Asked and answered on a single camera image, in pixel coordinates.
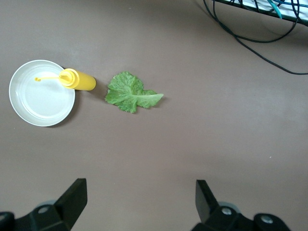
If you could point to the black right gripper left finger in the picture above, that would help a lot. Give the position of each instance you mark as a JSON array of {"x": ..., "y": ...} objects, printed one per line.
[{"x": 69, "y": 204}]

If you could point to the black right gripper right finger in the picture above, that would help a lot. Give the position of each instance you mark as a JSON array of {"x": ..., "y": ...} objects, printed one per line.
[{"x": 207, "y": 204}]

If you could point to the green lettuce leaf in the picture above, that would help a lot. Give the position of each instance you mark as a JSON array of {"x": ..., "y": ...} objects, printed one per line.
[{"x": 125, "y": 93}]

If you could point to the beige round plate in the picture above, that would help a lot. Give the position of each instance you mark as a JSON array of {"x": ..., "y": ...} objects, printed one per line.
[{"x": 43, "y": 106}]

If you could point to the yellow squeeze bottle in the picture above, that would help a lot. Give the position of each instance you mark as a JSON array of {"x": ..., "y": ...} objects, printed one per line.
[{"x": 81, "y": 81}]

